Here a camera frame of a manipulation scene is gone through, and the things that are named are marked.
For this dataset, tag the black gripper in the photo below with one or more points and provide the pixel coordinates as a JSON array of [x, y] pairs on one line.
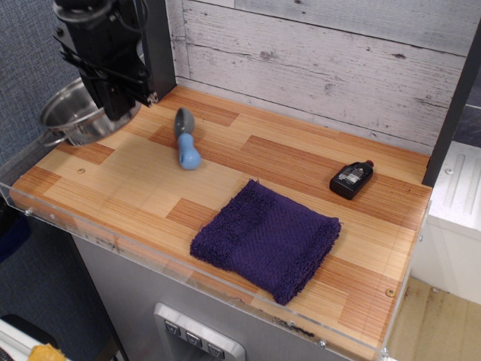
[[101, 39]]

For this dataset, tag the stainless steel pot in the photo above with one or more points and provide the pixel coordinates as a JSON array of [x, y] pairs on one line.
[[72, 116]]

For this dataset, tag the purple folded towel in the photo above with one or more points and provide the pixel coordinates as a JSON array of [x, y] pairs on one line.
[[268, 239]]

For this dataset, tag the blue grey ice cream scoop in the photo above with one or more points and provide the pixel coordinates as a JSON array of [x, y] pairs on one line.
[[184, 125]]

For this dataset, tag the clear acrylic guard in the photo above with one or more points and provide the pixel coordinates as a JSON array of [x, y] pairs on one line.
[[133, 212]]

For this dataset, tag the silver dispenser panel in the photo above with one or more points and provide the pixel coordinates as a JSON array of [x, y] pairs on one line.
[[186, 338]]

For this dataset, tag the small black bottle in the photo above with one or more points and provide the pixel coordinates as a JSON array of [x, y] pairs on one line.
[[351, 179]]

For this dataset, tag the white side cabinet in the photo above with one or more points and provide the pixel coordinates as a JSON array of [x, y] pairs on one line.
[[448, 253]]

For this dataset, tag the dark left post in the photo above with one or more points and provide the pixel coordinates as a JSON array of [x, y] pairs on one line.
[[156, 43]]

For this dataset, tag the dark post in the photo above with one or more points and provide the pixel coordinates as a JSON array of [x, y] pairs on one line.
[[455, 110], [156, 43]]

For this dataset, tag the dark right post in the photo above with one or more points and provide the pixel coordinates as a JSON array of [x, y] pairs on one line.
[[455, 110]]

